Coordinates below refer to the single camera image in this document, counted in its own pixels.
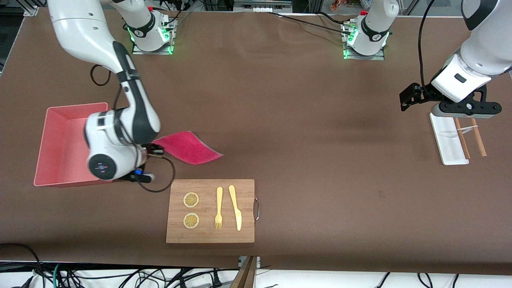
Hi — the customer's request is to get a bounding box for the pink fluffy cloth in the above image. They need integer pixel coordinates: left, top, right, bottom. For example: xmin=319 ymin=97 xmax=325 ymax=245
xmin=152 ymin=131 xmax=224 ymax=166

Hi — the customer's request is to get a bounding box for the white rectangular tray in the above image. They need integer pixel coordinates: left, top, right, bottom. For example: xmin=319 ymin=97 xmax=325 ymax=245
xmin=429 ymin=113 xmax=469 ymax=166

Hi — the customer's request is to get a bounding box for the yellow plastic fork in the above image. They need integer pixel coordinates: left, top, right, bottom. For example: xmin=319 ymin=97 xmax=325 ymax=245
xmin=215 ymin=187 xmax=223 ymax=230

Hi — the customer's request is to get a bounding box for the pink plastic bin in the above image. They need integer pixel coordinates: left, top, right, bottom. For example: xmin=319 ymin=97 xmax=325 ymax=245
xmin=34 ymin=102 xmax=119 ymax=188

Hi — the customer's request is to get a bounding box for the brown table cover sheet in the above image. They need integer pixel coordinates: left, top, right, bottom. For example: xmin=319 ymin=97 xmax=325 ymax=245
xmin=0 ymin=7 xmax=512 ymax=276

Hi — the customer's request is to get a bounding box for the yellow plastic knife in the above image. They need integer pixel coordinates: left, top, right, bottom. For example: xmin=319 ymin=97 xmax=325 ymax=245
xmin=228 ymin=185 xmax=242 ymax=231

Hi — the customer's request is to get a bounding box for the wooden cutting board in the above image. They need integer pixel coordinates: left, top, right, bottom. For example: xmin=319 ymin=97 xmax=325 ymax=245
xmin=166 ymin=179 xmax=255 ymax=244

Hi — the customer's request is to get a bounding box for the wooden beam below table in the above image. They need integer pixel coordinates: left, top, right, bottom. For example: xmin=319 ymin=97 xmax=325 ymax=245
xmin=230 ymin=256 xmax=258 ymax=288

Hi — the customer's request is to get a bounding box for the grey device behind table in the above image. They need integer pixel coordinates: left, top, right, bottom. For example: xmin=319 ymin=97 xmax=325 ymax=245
xmin=234 ymin=0 xmax=293 ymax=13

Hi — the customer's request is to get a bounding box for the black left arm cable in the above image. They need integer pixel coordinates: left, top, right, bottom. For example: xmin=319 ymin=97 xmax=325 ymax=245
xmin=418 ymin=0 xmax=437 ymax=92

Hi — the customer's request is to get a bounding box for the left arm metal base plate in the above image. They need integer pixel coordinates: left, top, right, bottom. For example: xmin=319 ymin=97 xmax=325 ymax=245
xmin=342 ymin=20 xmax=386 ymax=61

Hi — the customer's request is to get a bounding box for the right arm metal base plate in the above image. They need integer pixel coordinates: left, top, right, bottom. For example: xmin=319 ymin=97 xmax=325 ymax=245
xmin=132 ymin=18 xmax=175 ymax=55

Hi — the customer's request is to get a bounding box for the black cable across table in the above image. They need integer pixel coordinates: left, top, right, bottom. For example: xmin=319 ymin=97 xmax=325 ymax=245
xmin=267 ymin=11 xmax=353 ymax=36

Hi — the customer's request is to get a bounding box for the black looped floor cable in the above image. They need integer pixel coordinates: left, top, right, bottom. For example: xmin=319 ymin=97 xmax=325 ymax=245
xmin=0 ymin=242 xmax=42 ymax=280

